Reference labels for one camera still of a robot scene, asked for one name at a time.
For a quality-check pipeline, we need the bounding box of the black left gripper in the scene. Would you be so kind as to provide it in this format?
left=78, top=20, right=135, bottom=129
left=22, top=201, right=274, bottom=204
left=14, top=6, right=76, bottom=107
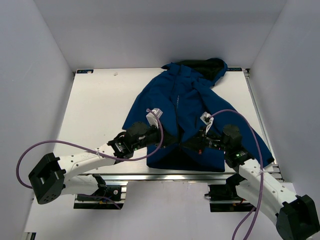
left=132, top=122, right=178, bottom=151

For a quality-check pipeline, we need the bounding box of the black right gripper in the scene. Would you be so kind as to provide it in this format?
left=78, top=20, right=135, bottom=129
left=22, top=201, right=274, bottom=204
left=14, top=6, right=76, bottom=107
left=180, top=125, right=230, bottom=154

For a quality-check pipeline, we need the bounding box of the blue and black jacket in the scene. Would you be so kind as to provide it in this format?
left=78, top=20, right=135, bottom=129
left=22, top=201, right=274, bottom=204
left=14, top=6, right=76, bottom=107
left=123, top=58, right=274, bottom=172

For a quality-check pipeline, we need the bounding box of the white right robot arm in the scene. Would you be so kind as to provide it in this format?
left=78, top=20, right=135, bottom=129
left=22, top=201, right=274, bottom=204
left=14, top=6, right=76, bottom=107
left=186, top=112, right=320, bottom=240

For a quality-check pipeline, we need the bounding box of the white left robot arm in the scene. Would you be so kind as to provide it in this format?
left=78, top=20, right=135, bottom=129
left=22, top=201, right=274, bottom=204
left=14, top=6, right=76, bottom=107
left=28, top=108, right=173, bottom=205

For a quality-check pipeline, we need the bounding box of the right blue table label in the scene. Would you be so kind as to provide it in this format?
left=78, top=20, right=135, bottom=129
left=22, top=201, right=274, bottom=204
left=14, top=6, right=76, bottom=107
left=227, top=67, right=243, bottom=72

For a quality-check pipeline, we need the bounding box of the blue table label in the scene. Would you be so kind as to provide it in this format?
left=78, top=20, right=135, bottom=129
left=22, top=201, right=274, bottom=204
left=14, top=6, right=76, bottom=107
left=76, top=69, right=94, bottom=74
left=227, top=67, right=243, bottom=72

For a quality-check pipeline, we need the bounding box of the left blue table label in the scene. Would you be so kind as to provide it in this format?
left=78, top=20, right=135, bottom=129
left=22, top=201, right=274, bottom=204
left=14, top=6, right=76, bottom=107
left=76, top=69, right=94, bottom=74

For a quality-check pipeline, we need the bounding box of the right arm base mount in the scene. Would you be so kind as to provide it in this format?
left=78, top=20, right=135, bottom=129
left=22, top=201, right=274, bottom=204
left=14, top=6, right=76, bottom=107
left=204, top=184, right=254, bottom=213

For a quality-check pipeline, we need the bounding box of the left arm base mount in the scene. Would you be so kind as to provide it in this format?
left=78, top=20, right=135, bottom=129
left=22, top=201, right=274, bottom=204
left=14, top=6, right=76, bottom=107
left=73, top=173, right=127, bottom=210

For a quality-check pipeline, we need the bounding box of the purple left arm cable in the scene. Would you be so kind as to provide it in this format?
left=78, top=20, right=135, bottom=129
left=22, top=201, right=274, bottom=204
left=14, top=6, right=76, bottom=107
left=16, top=107, right=165, bottom=210

